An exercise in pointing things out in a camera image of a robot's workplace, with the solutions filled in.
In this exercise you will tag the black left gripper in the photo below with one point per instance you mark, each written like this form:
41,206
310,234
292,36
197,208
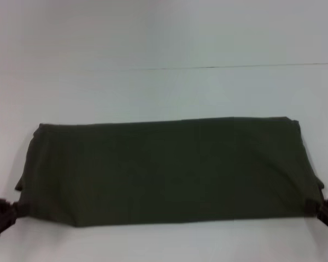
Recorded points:
0,214

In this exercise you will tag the dark green printed t-shirt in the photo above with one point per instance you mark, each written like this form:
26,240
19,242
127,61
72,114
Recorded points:
166,174

